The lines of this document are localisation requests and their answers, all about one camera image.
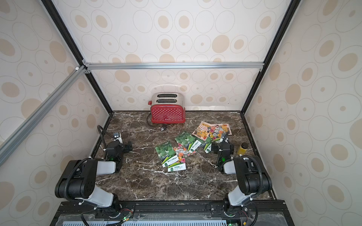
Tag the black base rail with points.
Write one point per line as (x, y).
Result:
(175, 213)

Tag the horizontal aluminium rail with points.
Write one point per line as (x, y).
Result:
(173, 66)

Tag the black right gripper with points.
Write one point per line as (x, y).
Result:
(216, 148)

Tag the flower seed packet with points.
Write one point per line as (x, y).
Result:
(180, 164)
(216, 131)

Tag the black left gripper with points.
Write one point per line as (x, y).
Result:
(127, 149)

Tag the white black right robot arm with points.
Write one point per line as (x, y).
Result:
(252, 177)

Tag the yellow bottle black cap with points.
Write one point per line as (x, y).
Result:
(242, 149)

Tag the left diagonal aluminium rail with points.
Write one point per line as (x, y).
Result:
(18, 136)

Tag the red polka dot toaster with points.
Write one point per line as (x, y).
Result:
(167, 108)

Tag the orange striped seed packet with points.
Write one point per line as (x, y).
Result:
(202, 131)

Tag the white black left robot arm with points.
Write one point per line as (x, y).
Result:
(78, 181)

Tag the green seed packet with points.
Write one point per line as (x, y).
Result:
(188, 142)
(166, 154)
(206, 146)

